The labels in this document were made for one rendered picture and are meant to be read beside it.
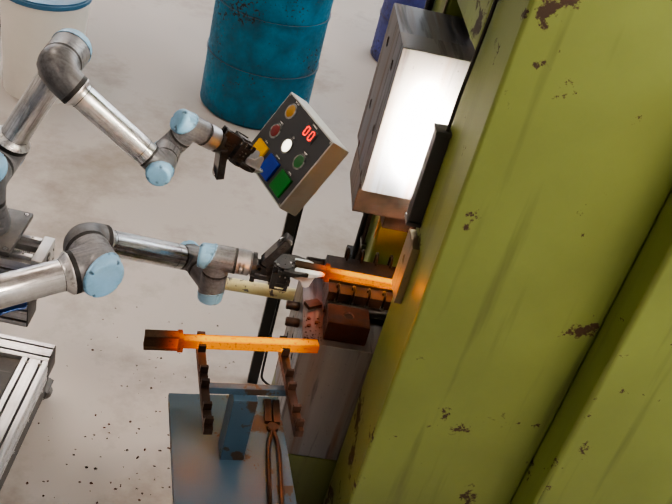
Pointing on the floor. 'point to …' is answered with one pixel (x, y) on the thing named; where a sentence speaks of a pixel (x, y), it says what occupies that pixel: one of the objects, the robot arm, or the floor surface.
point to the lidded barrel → (33, 35)
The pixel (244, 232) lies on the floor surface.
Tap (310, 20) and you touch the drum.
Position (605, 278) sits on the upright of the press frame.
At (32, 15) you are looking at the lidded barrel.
